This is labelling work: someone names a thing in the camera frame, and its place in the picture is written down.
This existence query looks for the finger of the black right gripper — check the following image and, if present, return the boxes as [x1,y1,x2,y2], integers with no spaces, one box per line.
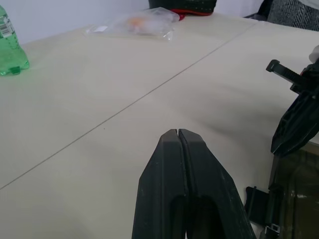
[270,87,319,157]

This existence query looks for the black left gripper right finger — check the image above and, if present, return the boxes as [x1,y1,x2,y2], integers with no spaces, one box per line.
[178,128,257,239]

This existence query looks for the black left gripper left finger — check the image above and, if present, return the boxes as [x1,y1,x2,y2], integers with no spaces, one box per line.
[132,128,189,239]

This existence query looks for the grey patterned fabric chair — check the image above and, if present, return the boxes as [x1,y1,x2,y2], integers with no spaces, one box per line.
[244,0,319,32]

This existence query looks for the dark transparent container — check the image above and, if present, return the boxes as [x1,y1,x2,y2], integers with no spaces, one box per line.
[244,141,319,239]

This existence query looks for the black mesh object red rim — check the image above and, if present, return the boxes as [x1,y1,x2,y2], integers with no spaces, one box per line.
[148,0,218,21]

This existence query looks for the clear plastic bag orange contents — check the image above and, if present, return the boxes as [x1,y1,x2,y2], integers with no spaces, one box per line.
[85,6,180,42]

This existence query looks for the green plastic bottle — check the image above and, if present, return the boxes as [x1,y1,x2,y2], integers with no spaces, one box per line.
[0,4,30,77]

